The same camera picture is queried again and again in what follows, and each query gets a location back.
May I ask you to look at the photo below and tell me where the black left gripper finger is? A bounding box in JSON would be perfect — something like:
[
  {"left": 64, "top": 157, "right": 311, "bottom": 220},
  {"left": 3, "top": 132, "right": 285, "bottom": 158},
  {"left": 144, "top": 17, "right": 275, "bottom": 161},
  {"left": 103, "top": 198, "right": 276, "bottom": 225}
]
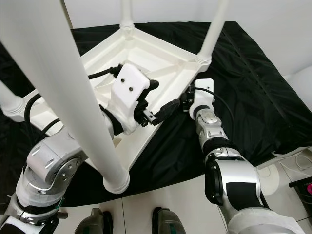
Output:
[{"left": 154, "top": 99, "right": 181, "bottom": 123}]

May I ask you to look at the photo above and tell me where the white plastic children table top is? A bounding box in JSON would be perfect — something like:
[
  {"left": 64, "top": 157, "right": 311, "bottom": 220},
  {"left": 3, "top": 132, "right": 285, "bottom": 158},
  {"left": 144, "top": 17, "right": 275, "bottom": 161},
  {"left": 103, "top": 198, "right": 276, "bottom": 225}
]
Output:
[{"left": 0, "top": 22, "right": 213, "bottom": 193}]

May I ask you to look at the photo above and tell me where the white plastic table leg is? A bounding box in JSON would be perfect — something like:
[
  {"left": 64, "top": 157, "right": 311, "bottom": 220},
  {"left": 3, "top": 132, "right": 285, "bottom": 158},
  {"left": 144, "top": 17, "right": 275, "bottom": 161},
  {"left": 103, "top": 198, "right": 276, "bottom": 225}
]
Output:
[
  {"left": 0, "top": 83, "right": 25, "bottom": 116},
  {"left": 195, "top": 0, "right": 231, "bottom": 65},
  {"left": 0, "top": 0, "right": 131, "bottom": 195},
  {"left": 120, "top": 0, "right": 134, "bottom": 28}
]

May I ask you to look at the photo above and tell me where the black cloth table cover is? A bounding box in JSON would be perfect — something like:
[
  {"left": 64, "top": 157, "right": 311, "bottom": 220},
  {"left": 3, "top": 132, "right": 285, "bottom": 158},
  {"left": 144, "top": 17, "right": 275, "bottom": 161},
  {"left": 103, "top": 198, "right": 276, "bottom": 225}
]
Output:
[{"left": 0, "top": 20, "right": 312, "bottom": 208}]

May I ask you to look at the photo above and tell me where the grey robot right leg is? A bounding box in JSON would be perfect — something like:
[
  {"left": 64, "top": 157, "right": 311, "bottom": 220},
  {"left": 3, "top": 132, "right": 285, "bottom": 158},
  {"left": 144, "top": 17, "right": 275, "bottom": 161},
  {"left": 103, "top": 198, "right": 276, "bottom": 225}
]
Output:
[{"left": 151, "top": 207, "right": 186, "bottom": 234}]

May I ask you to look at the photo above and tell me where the grey robot leg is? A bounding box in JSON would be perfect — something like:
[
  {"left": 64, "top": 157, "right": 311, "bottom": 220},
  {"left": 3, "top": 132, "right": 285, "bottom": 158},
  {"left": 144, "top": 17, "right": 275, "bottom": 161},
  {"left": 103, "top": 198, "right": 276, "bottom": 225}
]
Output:
[
  {"left": 151, "top": 207, "right": 186, "bottom": 234},
  {"left": 76, "top": 209, "right": 113, "bottom": 234}
]

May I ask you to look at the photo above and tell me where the white round lamp base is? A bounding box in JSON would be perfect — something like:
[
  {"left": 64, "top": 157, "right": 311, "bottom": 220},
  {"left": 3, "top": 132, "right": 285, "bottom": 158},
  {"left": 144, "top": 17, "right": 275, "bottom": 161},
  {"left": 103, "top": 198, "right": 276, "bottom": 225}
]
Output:
[{"left": 256, "top": 163, "right": 281, "bottom": 194}]

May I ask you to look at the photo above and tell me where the grey robot left leg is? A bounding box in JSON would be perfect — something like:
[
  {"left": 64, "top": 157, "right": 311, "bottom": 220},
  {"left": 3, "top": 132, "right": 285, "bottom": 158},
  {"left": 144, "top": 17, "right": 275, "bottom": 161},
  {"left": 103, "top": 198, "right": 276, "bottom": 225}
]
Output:
[{"left": 76, "top": 209, "right": 113, "bottom": 234}]

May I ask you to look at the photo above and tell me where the black furniture foot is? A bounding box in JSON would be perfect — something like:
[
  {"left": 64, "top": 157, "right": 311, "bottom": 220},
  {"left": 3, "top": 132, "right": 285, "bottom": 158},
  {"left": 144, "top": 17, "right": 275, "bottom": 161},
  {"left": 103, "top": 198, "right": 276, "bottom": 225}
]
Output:
[{"left": 290, "top": 179, "right": 312, "bottom": 189}]

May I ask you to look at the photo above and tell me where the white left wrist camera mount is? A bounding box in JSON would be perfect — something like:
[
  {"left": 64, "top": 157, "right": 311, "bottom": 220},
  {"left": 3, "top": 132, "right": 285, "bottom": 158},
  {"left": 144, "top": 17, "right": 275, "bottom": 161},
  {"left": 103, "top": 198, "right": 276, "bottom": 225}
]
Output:
[{"left": 111, "top": 61, "right": 152, "bottom": 135}]

